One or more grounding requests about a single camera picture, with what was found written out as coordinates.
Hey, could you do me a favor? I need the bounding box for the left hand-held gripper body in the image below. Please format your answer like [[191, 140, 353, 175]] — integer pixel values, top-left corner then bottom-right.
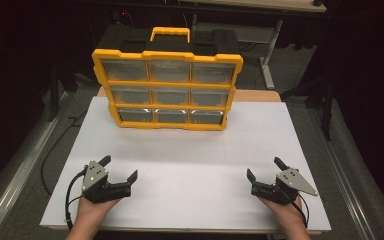
[[81, 160, 133, 205]]

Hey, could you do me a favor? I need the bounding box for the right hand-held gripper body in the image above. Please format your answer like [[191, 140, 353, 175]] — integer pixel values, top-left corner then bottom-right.
[[250, 167, 319, 206]]

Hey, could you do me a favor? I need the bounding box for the person's right hand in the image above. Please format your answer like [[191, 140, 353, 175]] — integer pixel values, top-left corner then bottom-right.
[[257, 196, 307, 230]]

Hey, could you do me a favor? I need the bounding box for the person's left hand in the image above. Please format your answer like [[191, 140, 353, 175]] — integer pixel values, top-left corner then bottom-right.
[[74, 196, 121, 228]]

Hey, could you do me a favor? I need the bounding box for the white table cover sheet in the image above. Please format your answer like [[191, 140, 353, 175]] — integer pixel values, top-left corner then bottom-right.
[[39, 96, 332, 233]]

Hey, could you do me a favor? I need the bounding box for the black metal stand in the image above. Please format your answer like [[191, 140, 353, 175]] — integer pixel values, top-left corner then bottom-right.
[[289, 63, 336, 142], [45, 59, 79, 123]]

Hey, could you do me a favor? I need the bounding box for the yellow black organizer case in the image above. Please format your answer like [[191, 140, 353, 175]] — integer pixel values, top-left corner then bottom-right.
[[91, 25, 244, 132]]

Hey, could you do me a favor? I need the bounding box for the grey metal desk leg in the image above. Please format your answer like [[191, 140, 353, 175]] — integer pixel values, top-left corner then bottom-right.
[[259, 19, 285, 91]]

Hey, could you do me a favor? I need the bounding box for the set of clear plastic drawers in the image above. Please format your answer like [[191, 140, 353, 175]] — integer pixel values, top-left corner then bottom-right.
[[101, 59, 236, 125]]

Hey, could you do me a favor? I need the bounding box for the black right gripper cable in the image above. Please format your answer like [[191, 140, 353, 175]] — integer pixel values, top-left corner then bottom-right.
[[280, 185, 310, 229]]

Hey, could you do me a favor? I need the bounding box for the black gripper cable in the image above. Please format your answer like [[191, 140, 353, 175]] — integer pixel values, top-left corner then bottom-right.
[[64, 167, 88, 232], [280, 185, 310, 229]]

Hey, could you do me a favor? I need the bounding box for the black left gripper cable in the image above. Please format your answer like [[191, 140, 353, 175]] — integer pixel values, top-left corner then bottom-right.
[[64, 167, 88, 232]]

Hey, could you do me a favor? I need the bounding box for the black floor cable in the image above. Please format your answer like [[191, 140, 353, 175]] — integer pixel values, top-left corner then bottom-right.
[[40, 109, 88, 196]]

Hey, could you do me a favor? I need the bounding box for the grey metal floor rail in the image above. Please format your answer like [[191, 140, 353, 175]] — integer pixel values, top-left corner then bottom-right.
[[307, 105, 378, 240], [0, 91, 70, 240]]

